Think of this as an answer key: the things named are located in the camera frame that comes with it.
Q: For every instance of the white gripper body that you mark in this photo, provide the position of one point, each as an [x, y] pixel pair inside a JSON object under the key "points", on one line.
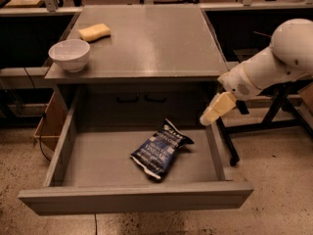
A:
{"points": [[237, 83]]}

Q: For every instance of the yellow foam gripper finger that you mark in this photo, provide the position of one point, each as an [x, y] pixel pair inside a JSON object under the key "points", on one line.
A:
{"points": [[221, 104]]}

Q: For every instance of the blue chip bag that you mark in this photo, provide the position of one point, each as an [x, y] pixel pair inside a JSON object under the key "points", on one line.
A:
{"points": [[156, 154]]}

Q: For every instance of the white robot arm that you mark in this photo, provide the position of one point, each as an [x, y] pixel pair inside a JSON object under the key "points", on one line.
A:
{"points": [[288, 57]]}

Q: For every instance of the grey open top drawer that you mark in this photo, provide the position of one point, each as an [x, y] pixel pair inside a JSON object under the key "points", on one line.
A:
{"points": [[92, 172]]}

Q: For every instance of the yellow sponge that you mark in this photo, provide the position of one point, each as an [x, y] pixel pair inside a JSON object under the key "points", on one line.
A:
{"points": [[94, 32]]}

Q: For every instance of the white bowl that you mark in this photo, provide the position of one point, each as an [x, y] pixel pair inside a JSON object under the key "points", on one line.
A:
{"points": [[70, 55]]}

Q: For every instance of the black table leg frame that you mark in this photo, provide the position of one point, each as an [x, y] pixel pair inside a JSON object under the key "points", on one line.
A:
{"points": [[280, 100]]}

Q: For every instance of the black drawer handle right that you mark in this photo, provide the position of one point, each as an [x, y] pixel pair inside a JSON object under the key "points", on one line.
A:
{"points": [[155, 97]]}

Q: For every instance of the black drawer handle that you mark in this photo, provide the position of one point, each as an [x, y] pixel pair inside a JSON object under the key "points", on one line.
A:
{"points": [[155, 97], [127, 98]]}

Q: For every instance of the black drawer handle left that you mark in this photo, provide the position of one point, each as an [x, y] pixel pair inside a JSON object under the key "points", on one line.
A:
{"points": [[127, 98]]}

